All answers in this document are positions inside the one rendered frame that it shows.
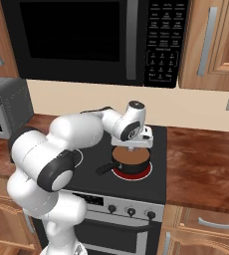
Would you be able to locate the wooden drawer front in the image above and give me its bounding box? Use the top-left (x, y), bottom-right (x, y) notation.
top-left (0, 174), bottom-right (18, 201)
top-left (178, 205), bottom-right (229, 241)

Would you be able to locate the black microwave oven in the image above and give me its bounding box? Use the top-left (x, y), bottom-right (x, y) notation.
top-left (0, 0), bottom-right (191, 90)

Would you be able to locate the grey drawer handle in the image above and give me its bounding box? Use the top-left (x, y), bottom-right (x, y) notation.
top-left (197, 216), bottom-right (229, 231)

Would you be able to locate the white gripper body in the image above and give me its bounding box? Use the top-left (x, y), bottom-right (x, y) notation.
top-left (111, 133), bottom-right (154, 149)

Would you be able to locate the grey microwave door handle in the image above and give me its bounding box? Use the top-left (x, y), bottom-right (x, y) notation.
top-left (125, 0), bottom-right (139, 81)

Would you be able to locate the black hob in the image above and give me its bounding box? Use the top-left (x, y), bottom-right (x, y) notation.
top-left (58, 124), bottom-right (168, 205)

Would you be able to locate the silver oven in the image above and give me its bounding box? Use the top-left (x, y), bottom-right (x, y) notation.
top-left (31, 190), bottom-right (166, 255)

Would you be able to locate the grey toaster oven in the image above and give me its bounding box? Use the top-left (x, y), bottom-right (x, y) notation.
top-left (0, 76), bottom-right (35, 140)

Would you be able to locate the silver oven door handle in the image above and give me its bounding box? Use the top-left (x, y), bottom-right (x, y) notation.
top-left (82, 219), bottom-right (154, 234)

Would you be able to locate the wooden wall cupboard door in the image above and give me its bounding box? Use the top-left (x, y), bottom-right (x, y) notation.
top-left (178, 0), bottom-right (229, 93)
top-left (0, 0), bottom-right (20, 80)

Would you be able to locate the wooden base cupboard door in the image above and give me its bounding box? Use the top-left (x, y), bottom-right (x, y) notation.
top-left (0, 194), bottom-right (43, 255)
top-left (156, 228), bottom-right (229, 255)

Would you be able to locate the black saucepan with hot chocolate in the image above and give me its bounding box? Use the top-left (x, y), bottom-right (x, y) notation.
top-left (95, 145), bottom-right (152, 176)

